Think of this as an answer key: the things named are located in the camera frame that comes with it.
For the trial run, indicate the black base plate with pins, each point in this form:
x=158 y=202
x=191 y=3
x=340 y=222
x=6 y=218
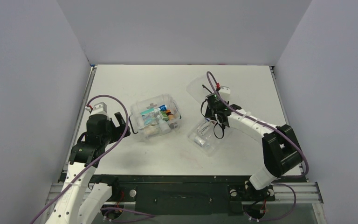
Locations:
x=189 y=195

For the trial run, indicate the white bottle blue label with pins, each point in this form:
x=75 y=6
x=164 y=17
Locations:
x=160 y=108

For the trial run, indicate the small green box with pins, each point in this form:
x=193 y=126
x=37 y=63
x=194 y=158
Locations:
x=163 y=115

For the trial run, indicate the brown bottle orange label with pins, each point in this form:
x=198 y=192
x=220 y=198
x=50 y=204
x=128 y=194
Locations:
x=170 y=116

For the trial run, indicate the white bandage roll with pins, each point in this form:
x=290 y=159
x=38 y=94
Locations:
x=200 y=142

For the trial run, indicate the white bottle green label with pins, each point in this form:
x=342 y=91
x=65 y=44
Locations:
x=164 y=126

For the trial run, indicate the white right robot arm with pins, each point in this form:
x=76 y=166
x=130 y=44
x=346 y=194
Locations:
x=280 y=147

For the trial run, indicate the clear plastic medicine box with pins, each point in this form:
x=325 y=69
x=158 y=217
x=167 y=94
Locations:
x=137 y=123

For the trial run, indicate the teal packet of supplies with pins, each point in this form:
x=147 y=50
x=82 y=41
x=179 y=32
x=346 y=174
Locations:
x=148 y=115

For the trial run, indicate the clear plastic divider tray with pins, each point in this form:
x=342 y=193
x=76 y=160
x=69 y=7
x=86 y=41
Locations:
x=215 y=137

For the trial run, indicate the clear plastic box lid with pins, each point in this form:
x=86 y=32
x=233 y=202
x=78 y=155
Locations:
x=199 y=88

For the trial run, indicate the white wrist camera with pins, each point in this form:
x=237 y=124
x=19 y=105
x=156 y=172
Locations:
x=97 y=109
x=224 y=92

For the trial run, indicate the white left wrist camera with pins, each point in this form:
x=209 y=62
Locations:
x=97 y=109

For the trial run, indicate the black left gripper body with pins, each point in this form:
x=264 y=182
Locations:
x=113 y=134

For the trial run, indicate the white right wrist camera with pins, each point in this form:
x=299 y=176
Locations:
x=224 y=92

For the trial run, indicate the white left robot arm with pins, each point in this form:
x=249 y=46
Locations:
x=72 y=206

